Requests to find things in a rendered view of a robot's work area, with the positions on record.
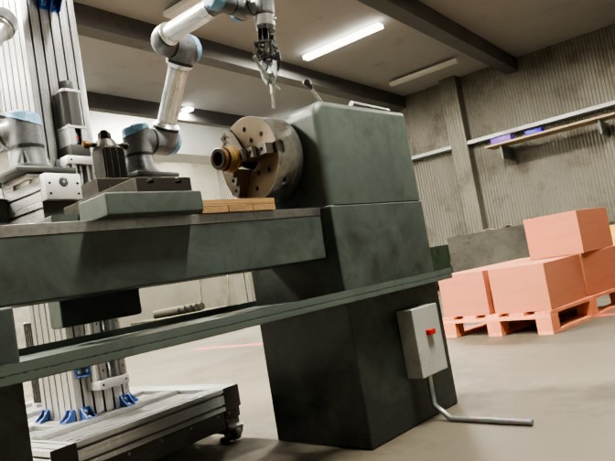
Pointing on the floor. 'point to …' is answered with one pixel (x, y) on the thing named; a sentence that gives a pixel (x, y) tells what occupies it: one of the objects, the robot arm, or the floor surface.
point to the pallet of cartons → (538, 279)
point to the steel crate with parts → (488, 247)
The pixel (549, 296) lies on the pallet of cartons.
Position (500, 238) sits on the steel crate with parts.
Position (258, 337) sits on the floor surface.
